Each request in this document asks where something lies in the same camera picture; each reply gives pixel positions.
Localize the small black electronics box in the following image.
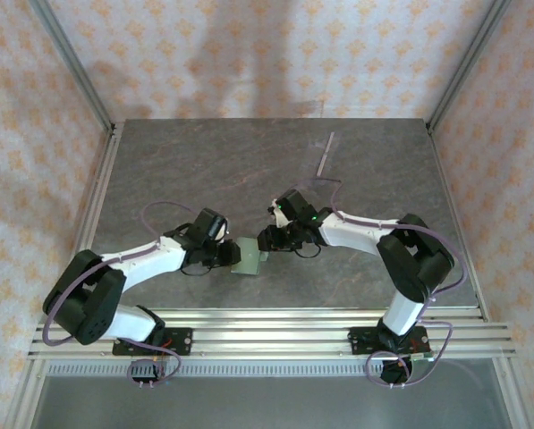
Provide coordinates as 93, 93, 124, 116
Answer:
127, 359, 167, 389

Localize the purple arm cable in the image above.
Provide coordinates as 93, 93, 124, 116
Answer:
41, 201, 205, 391
292, 177, 470, 389

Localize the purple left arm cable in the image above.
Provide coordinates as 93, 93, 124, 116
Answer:
41, 201, 205, 391

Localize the grey slotted cable duct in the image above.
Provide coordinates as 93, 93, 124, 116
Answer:
45, 360, 504, 378

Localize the pale green card holder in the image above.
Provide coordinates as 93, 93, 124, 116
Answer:
229, 236, 271, 277

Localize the grey metal lower panel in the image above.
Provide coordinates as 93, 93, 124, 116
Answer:
29, 375, 513, 429

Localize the aluminium table side rail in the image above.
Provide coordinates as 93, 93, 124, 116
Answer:
427, 127, 490, 322
51, 122, 125, 323

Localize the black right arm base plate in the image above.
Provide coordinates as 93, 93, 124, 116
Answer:
348, 325, 429, 357

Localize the aluminium lower frame bar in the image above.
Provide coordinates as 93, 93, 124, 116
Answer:
493, 358, 530, 429
4, 359, 48, 429

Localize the aluminium mounting rail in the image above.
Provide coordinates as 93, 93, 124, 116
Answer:
27, 307, 518, 361

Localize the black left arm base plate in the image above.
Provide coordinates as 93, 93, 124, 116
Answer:
111, 327, 193, 358

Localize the orange patterned white curtain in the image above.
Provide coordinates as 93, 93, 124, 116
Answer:
0, 0, 534, 429

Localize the clear acrylic card stand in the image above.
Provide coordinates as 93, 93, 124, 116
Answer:
309, 131, 339, 182

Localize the aluminium frame post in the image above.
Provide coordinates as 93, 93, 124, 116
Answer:
425, 0, 514, 134
27, 0, 117, 134

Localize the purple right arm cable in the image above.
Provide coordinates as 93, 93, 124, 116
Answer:
292, 177, 470, 389

